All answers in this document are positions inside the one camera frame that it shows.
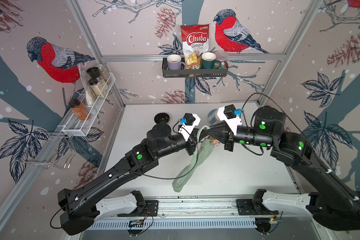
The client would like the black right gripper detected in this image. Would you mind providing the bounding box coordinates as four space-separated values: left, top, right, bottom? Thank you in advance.
204 121 275 153

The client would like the green corduroy shoulder bag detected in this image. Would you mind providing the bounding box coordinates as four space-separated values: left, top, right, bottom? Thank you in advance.
172 138 215 193

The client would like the plush keychain decoration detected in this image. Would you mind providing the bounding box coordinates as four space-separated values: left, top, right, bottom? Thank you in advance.
209 136 222 146

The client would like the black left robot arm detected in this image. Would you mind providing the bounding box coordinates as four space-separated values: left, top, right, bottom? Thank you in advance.
58 123 198 236

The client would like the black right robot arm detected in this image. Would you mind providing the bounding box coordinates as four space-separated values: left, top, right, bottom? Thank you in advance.
200 105 360 231

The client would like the Chuba cassava chips bag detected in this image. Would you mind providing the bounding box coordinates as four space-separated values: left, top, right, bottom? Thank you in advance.
181 25 210 70

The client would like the blue striped plate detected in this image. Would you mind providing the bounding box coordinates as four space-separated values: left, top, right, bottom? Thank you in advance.
208 109 219 125

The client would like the black bowl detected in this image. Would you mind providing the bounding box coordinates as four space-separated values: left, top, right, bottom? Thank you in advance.
154 113 170 124

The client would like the glass candy jar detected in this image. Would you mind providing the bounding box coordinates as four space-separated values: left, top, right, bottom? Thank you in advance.
214 51 229 69

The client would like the green mug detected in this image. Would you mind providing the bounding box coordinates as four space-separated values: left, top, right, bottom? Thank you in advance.
201 52 216 70

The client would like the purple mug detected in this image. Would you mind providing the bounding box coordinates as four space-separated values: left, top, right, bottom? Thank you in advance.
167 54 186 70

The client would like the brown spice jar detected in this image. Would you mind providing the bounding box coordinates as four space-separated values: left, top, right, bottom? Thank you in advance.
97 64 110 85

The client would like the white spice jar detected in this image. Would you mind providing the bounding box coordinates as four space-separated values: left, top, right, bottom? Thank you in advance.
89 79 106 98

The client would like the orange spice jar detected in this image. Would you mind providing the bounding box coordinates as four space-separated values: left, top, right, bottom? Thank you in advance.
69 99 89 121

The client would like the black lid spice jar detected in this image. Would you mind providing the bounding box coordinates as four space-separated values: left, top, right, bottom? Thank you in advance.
87 67 109 91

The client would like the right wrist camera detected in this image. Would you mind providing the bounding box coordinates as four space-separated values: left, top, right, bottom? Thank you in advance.
217 105 242 136

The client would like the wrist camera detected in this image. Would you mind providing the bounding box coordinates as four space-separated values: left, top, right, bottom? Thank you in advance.
217 105 242 136
179 113 201 142

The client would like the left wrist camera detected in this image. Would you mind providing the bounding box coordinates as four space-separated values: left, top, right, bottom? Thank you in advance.
179 113 201 142

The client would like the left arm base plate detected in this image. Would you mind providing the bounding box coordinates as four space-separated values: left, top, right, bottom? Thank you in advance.
117 200 159 217

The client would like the black wall shelf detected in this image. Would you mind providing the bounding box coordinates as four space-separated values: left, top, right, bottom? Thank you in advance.
162 58 228 78

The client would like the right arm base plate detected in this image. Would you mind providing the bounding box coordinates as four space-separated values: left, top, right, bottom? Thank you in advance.
236 199 279 216

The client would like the white wire shelf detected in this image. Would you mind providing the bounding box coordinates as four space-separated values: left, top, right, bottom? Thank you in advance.
62 73 116 137

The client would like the wire hook rack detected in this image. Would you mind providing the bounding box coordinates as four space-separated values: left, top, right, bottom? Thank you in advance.
15 133 76 170

